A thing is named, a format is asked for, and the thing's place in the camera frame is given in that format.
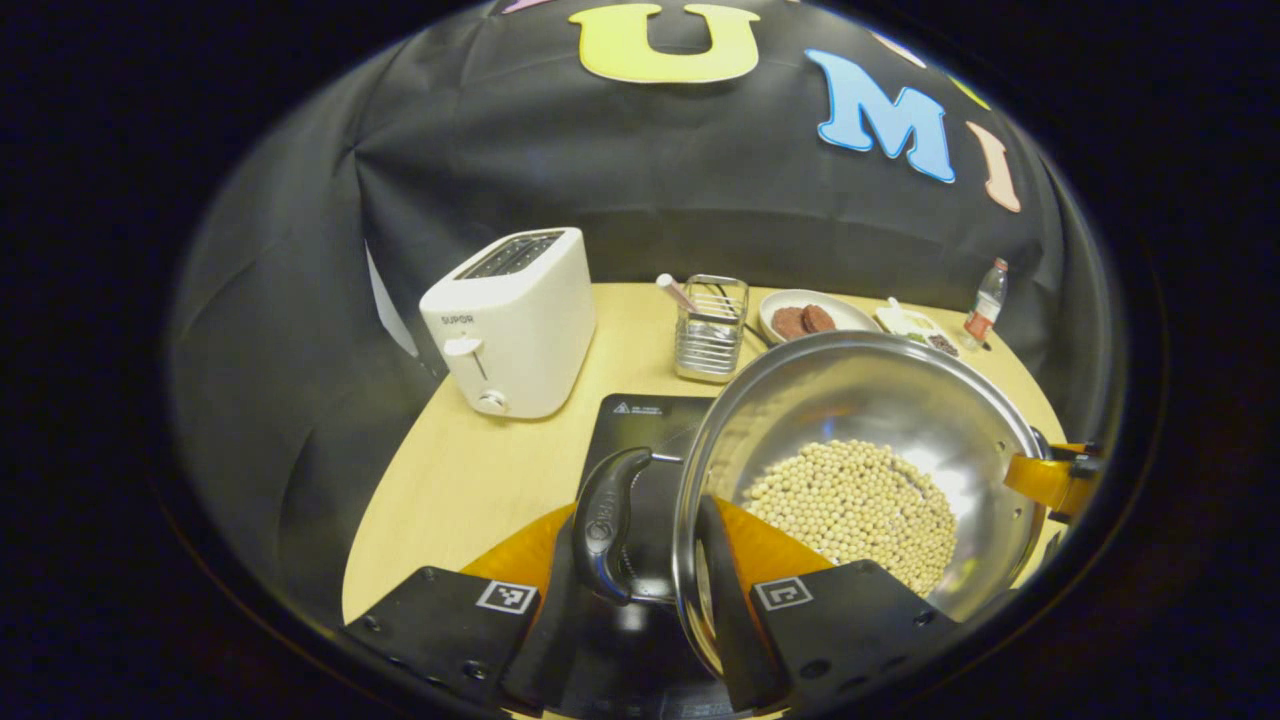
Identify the red checked straw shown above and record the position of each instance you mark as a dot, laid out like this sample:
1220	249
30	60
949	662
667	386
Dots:
677	292

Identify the black induction cooktop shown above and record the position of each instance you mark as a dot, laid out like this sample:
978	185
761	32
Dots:
640	425

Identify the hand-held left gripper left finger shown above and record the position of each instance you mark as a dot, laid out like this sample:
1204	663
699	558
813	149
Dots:
540	640

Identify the white divided dish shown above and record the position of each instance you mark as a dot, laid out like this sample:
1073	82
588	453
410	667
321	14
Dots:
915	325

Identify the black backdrop cloth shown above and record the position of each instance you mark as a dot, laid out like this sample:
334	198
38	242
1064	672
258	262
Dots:
600	170

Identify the clear plastic water bottle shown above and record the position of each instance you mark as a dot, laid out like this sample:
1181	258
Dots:
985	310

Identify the pile of yellow soybeans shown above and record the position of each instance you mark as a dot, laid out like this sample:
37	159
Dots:
860	510

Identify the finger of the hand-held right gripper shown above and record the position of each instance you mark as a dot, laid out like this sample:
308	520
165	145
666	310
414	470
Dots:
1040	478

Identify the white toaster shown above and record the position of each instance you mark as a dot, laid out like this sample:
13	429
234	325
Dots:
520	330

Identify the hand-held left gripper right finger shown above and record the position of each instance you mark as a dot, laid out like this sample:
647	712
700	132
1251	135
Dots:
735	630

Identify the white oval plate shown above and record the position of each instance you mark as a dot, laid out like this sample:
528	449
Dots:
850	315

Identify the brown meat patty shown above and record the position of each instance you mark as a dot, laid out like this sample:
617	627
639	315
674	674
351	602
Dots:
788	323
819	318

